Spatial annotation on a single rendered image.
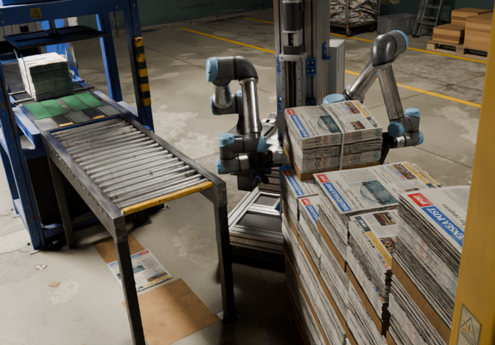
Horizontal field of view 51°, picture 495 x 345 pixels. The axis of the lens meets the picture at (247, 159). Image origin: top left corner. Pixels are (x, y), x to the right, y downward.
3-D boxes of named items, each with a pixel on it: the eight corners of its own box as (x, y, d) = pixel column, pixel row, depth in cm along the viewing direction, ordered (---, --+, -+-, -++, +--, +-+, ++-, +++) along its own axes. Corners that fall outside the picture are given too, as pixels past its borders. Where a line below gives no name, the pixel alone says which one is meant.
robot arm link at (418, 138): (417, 126, 267) (416, 141, 270) (398, 129, 265) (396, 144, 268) (425, 131, 260) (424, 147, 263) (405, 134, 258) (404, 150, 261)
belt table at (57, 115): (133, 124, 354) (131, 110, 350) (34, 148, 323) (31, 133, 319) (100, 102, 409) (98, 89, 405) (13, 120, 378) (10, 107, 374)
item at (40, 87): (74, 93, 399) (68, 59, 389) (34, 101, 385) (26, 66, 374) (62, 83, 429) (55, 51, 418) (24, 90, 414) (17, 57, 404)
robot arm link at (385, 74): (379, 35, 237) (406, 137, 245) (392, 31, 244) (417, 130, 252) (359, 41, 245) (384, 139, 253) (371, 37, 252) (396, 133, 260)
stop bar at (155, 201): (213, 186, 239) (213, 183, 238) (124, 216, 219) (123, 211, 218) (210, 184, 242) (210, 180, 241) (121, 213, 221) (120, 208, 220)
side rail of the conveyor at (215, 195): (228, 204, 248) (226, 181, 243) (218, 207, 246) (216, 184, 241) (127, 129, 353) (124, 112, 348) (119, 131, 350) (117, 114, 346)
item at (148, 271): (172, 278, 310) (172, 276, 310) (127, 295, 297) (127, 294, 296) (148, 250, 339) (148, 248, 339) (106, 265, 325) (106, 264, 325)
